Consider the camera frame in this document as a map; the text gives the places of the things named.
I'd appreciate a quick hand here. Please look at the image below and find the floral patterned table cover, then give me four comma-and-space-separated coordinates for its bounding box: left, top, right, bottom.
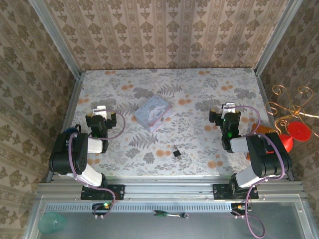
53, 68, 286, 177

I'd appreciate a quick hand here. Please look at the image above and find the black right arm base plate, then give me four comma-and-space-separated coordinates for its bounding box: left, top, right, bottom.
213, 183, 259, 200

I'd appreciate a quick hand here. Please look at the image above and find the red hourglass shaped object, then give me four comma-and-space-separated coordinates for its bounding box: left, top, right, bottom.
278, 121, 312, 154

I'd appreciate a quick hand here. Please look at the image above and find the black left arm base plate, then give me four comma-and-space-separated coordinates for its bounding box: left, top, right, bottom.
80, 184, 125, 201

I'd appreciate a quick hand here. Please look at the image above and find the aluminium right corner post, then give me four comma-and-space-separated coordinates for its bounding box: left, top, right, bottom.
253, 0, 304, 73

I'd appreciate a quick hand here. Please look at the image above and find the orange wooden block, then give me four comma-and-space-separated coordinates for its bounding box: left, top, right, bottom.
245, 123, 275, 160

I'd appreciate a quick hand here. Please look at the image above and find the aluminium corner post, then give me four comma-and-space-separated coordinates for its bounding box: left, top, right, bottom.
27, 0, 82, 78
253, 0, 304, 73

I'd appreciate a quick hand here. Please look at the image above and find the aluminium left corner post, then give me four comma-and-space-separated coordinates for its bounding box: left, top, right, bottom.
27, 0, 82, 78

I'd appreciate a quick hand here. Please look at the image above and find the cartoon print tin box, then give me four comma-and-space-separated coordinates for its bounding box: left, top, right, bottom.
134, 94, 173, 133

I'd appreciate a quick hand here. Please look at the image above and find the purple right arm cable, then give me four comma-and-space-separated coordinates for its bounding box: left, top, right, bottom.
233, 105, 286, 239

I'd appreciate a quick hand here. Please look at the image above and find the green handled ratchet wrench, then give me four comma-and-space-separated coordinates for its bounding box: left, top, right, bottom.
152, 210, 189, 220

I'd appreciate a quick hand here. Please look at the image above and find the gold wire ornament stand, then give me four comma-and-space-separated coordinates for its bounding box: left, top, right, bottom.
264, 84, 319, 139

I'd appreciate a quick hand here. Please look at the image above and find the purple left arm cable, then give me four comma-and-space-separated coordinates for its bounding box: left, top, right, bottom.
67, 109, 126, 220

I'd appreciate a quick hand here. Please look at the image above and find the grey metal lower tray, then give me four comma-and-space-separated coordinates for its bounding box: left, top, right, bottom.
23, 194, 319, 239

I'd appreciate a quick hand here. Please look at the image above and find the teal plastic cup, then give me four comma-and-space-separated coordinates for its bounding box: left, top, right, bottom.
38, 212, 67, 235

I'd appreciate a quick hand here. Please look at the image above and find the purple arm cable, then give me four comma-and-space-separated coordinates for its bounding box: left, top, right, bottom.
67, 109, 126, 220
233, 105, 286, 239

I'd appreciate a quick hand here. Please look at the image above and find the aluminium rail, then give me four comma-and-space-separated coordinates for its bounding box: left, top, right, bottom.
253, 69, 295, 182
45, 72, 85, 184
36, 175, 305, 202

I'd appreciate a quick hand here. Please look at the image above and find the aluminium front rail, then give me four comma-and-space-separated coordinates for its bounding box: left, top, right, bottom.
36, 175, 305, 202

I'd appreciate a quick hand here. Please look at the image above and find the round cup with leaf print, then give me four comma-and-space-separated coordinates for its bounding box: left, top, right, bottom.
61, 123, 83, 136

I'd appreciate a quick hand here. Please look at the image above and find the aluminium right side rail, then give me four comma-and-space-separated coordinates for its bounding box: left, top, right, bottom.
253, 69, 295, 182

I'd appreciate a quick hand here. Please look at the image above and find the slotted grey cable duct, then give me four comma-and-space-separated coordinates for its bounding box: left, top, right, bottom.
44, 203, 235, 213

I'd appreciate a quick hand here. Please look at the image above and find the aluminium left side rail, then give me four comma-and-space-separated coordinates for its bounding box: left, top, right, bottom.
45, 72, 85, 184

